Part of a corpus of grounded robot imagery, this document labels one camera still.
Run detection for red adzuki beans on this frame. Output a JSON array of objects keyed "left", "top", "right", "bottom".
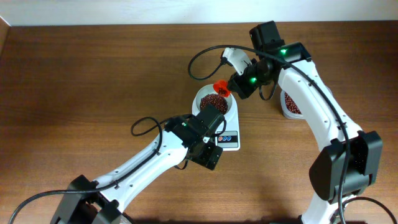
[{"left": 199, "top": 87, "right": 302, "bottom": 115}]

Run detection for orange plastic measuring scoop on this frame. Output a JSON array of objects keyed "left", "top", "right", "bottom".
[{"left": 213, "top": 80, "right": 231, "bottom": 98}]

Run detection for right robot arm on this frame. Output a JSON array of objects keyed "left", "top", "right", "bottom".
[{"left": 222, "top": 21, "right": 382, "bottom": 223}]

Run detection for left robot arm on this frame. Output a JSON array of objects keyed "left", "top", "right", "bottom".
[{"left": 51, "top": 105, "right": 226, "bottom": 223}]

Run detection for white digital kitchen scale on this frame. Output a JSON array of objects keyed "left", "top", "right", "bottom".
[{"left": 211, "top": 103, "right": 240, "bottom": 151}]

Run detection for white round bowl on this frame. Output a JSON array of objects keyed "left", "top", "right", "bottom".
[{"left": 192, "top": 84, "right": 236, "bottom": 116}]

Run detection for clear plastic food container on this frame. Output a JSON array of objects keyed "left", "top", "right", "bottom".
[{"left": 280, "top": 86, "right": 335, "bottom": 121}]

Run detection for black right camera cable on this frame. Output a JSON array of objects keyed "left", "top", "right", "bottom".
[{"left": 187, "top": 44, "right": 397, "bottom": 224}]

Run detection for black camera cable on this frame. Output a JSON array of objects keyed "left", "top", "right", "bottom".
[
  {"left": 187, "top": 44, "right": 397, "bottom": 224},
  {"left": 7, "top": 113, "right": 228, "bottom": 224}
]

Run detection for black left camera cable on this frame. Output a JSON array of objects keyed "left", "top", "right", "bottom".
[{"left": 7, "top": 113, "right": 228, "bottom": 224}]

